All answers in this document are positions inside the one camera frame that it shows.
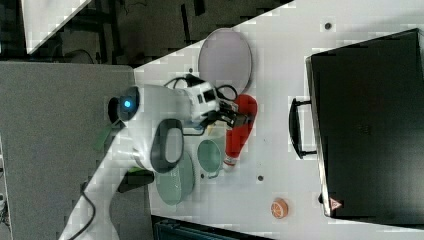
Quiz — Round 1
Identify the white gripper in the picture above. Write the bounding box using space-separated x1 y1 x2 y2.
185 82 250 128

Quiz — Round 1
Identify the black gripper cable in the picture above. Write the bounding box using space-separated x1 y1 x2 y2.
163 73 239 101

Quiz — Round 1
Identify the green mug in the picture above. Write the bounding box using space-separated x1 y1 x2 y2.
197 140 222 179

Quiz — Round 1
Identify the red ketchup bottle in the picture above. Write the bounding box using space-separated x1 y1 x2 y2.
223 94 258 169

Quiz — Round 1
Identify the silver black toaster oven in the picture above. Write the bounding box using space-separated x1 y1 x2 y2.
304 28 424 229

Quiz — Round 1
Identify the orange slice toy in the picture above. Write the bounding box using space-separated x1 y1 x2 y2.
270 198 289 219

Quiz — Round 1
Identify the round grey plate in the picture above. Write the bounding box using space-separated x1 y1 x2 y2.
198 28 252 94

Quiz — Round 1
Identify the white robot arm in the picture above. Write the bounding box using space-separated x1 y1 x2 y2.
59 74 252 240

